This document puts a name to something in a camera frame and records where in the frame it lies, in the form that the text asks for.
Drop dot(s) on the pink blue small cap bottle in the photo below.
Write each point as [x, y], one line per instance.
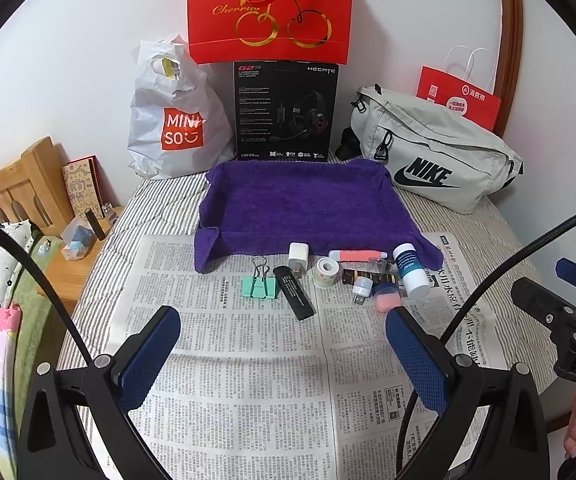
[386, 297]

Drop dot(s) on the striped bed sheet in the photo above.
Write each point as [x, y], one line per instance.
[171, 207]

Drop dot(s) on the newspaper sheet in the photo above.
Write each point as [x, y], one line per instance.
[249, 390]

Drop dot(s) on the green binder clip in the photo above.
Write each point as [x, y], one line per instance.
[261, 284]

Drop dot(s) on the white tape roll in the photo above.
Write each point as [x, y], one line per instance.
[325, 272]

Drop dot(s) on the black cylinder on nightstand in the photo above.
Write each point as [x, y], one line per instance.
[95, 224]

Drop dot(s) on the grey Nike waist bag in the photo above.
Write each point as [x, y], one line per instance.
[428, 149]

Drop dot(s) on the small red paper bag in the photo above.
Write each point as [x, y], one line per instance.
[452, 86]

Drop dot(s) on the blue white box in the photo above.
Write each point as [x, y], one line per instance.
[78, 239]

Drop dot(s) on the brown wooden door frame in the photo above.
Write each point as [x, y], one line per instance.
[508, 60]

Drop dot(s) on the black rectangular lighter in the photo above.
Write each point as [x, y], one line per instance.
[292, 290]

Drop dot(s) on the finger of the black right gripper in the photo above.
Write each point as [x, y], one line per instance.
[550, 310]

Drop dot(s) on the white Miniso plastic bag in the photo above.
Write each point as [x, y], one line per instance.
[178, 125]

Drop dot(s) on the wooden nightstand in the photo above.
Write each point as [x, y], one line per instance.
[68, 277]

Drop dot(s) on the pink white tube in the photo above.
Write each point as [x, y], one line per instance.
[357, 255]

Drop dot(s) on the dark brown gold stick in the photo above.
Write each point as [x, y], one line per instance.
[349, 276]

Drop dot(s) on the white USB charger plug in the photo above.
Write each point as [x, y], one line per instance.
[298, 258]

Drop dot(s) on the clear plastic cap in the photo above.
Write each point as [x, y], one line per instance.
[379, 265]

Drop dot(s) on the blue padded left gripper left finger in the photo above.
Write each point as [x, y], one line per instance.
[140, 359]

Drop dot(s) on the patterned notebook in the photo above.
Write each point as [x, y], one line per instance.
[82, 186]

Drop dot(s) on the black headset box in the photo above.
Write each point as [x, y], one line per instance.
[284, 109]

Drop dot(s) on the red cherries gift bag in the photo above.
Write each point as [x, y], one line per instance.
[269, 30]

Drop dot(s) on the purple towel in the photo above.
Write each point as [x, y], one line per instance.
[261, 208]

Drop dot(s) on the wooden headboard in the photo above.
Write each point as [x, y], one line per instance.
[32, 188]

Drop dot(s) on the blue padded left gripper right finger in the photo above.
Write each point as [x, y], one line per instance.
[435, 374]

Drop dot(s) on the white blue bottle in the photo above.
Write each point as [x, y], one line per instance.
[411, 272]

